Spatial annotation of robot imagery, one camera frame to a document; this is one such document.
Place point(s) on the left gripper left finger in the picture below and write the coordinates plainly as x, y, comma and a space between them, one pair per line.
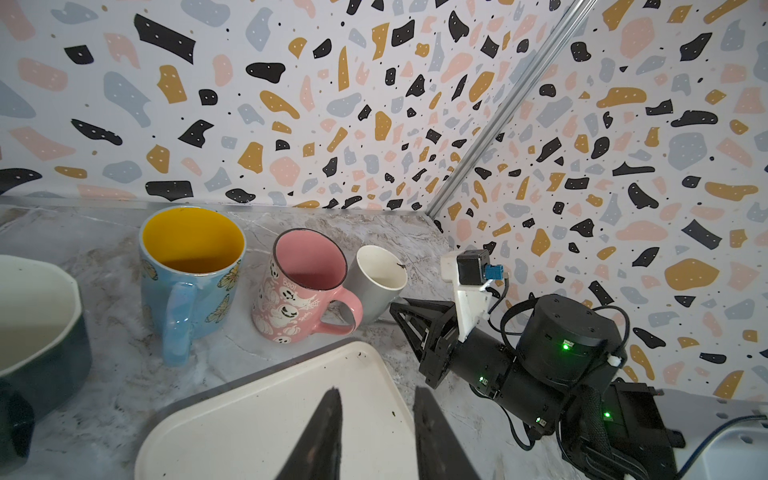
318, 452

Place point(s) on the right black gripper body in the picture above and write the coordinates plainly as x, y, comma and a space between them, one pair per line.
564, 347

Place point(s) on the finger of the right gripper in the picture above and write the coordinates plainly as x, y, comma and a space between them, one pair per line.
403, 307
417, 328

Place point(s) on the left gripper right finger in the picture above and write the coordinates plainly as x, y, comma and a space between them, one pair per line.
439, 454

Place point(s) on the grey handleless cup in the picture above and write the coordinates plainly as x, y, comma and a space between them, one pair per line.
377, 278

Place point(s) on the pink glass mug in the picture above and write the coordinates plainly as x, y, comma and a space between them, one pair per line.
305, 274

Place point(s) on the light blue yellow-inside mug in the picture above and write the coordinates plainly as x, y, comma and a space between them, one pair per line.
190, 259

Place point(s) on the dark green mug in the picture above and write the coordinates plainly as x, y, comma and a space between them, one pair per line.
45, 350

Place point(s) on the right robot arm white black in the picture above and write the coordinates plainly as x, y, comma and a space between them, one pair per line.
616, 434

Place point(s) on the beige rectangular tray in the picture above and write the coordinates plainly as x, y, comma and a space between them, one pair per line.
249, 431

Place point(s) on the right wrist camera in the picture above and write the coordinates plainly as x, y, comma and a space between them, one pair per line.
470, 273

